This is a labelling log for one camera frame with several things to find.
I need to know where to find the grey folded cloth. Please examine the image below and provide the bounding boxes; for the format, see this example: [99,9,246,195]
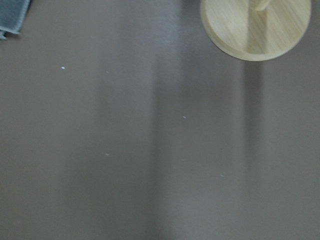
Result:
[0,0,32,40]

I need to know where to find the wooden mug tree stand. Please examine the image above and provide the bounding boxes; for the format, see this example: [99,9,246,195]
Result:
[200,0,312,62]

